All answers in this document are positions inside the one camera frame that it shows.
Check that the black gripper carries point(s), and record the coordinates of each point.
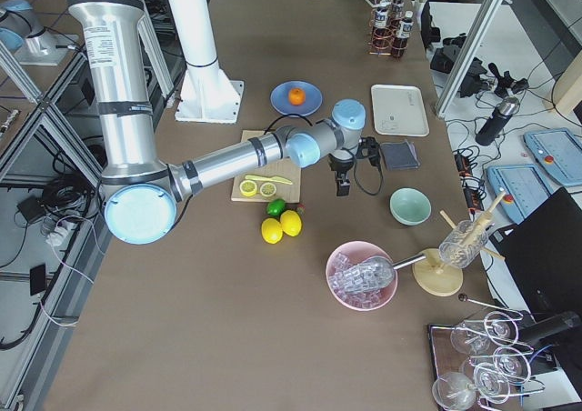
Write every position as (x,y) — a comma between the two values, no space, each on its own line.
(341,165)

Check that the orange fruit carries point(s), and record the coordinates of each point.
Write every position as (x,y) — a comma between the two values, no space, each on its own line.
(296,96)

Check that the blue plate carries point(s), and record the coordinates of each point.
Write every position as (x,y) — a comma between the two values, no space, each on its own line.
(278,98)

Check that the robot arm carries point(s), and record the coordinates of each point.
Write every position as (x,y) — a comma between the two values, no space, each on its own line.
(142,193)

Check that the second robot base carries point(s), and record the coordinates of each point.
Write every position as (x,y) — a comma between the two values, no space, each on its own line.
(27,39)

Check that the bamboo cutting board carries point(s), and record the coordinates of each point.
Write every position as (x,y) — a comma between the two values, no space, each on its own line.
(276,166)

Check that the yellow lemon lower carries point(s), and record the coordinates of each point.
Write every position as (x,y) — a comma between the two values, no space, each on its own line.
(291,222)

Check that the yellow lemon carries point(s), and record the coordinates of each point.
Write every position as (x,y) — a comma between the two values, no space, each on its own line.
(271,231)
(291,222)

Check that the pink bowl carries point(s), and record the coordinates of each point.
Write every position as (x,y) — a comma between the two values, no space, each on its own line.
(341,259)

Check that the grey folded cloth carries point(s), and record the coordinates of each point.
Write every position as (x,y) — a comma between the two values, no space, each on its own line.
(400,156)

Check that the green bowl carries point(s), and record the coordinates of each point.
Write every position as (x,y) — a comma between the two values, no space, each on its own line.
(409,206)

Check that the green lime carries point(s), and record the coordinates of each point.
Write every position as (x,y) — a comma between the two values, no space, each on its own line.
(276,207)

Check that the thin lemon slice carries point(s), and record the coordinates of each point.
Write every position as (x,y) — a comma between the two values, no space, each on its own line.
(267,189)

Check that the yellow lemon upper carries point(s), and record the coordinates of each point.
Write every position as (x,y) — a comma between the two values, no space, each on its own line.
(271,231)

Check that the metal ice scoop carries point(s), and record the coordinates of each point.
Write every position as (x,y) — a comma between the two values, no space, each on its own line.
(374,273)

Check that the tea bottle lower right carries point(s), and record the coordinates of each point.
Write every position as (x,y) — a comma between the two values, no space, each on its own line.
(397,12)

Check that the yellow plastic knife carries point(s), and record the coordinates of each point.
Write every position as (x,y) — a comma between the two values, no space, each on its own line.
(273,179)

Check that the thick lemon half slice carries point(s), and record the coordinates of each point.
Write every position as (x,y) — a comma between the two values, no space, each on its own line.
(248,188)

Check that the cream rabbit tray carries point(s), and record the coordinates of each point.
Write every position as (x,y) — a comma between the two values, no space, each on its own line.
(399,110)

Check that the tea bottle lower left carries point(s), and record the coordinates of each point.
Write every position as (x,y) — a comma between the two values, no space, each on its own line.
(402,35)

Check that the wooden stand base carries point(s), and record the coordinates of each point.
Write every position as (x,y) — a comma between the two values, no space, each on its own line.
(436,277)

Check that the glass mug on stand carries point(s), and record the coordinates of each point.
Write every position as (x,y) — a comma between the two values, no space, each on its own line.
(463,244)

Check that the bar spoon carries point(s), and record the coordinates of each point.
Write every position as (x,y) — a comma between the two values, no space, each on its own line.
(465,298)

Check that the lower teach pendant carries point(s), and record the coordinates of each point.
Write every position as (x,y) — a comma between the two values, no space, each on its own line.
(525,189)

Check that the teach pendant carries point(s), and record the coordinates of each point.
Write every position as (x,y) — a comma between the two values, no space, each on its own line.
(557,151)
(525,189)

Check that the black thermos bottle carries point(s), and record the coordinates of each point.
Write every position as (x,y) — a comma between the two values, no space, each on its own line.
(500,116)

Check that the wine glass back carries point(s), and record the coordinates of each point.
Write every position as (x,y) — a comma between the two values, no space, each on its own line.
(469,337)

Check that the black laptop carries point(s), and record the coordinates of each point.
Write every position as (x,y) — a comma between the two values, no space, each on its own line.
(543,255)

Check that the upper teach pendant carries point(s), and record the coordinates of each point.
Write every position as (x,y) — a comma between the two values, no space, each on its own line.
(557,151)

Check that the wine glass rack tray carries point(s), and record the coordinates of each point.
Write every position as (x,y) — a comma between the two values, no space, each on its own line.
(503,375)

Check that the wine glass front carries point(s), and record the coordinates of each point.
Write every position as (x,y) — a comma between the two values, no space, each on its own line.
(454,391)

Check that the white power strip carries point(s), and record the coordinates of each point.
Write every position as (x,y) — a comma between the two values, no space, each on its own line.
(60,233)

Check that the black phone on floor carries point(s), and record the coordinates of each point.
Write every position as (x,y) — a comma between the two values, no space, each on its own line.
(37,280)

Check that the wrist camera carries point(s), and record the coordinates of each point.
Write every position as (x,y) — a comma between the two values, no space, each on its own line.
(369,149)

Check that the copper wire bottle rack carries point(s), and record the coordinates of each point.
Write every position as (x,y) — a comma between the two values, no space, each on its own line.
(391,28)

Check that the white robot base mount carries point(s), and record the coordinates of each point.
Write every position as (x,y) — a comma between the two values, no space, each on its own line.
(207,94)

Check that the aluminium frame post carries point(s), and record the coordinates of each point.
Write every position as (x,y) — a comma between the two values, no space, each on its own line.
(478,29)

